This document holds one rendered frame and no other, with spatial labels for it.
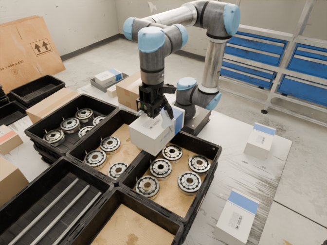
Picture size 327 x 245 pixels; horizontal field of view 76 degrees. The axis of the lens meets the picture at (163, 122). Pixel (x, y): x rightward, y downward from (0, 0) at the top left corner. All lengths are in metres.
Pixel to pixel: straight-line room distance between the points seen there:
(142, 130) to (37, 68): 3.14
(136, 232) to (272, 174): 0.78
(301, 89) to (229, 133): 1.44
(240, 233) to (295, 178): 1.42
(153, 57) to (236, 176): 0.82
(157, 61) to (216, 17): 0.45
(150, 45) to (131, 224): 0.65
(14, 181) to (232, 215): 0.95
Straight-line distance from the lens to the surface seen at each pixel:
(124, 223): 0.90
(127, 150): 1.10
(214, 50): 1.05
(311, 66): 2.61
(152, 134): 0.73
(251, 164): 1.29
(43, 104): 1.53
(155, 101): 0.69
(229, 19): 0.98
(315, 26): 3.38
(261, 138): 1.32
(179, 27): 0.72
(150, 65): 0.62
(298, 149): 2.60
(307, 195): 2.26
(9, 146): 1.53
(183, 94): 1.22
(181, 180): 0.95
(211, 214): 1.07
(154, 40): 0.59
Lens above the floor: 1.65
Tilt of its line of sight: 41 degrees down
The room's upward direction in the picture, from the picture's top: straight up
